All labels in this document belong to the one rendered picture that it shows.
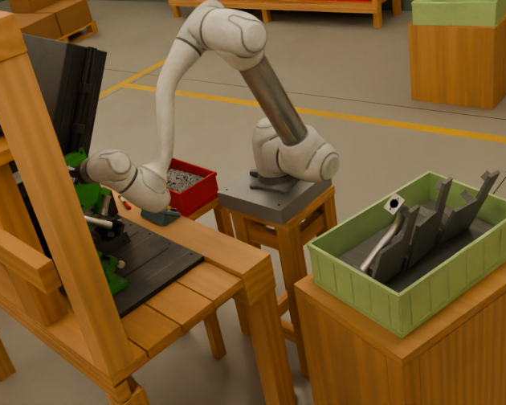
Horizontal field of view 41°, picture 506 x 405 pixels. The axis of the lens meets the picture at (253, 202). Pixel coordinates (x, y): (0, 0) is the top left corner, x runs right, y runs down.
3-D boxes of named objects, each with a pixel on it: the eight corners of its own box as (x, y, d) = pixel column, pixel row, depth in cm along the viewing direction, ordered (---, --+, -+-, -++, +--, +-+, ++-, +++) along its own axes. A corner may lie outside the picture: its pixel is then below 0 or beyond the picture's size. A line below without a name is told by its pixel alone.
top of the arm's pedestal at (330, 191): (275, 177, 300) (275, 169, 298) (336, 193, 280) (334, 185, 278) (228, 213, 280) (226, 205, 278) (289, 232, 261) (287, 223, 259)
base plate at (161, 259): (51, 186, 314) (49, 182, 313) (205, 259, 242) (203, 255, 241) (-33, 229, 291) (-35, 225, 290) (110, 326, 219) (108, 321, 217)
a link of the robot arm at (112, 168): (78, 173, 214) (111, 195, 221) (100, 168, 202) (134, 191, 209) (93, 146, 219) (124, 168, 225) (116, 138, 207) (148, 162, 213)
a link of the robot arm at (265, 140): (276, 155, 281) (269, 107, 270) (308, 166, 269) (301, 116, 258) (248, 172, 273) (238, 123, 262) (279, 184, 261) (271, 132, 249)
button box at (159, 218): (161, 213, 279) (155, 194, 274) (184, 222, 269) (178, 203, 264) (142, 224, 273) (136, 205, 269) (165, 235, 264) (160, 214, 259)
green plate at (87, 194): (95, 197, 261) (72, 147, 254) (105, 197, 254) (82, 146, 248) (71, 211, 254) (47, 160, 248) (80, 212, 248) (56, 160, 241)
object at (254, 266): (63, 185, 342) (53, 159, 334) (277, 286, 243) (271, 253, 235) (38, 198, 334) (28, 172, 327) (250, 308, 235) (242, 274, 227)
